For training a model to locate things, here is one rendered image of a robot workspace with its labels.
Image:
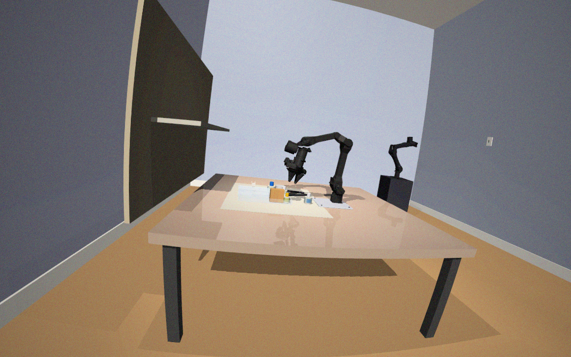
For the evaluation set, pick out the tan rectangular block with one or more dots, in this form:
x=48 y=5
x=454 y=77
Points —
x=277 y=193

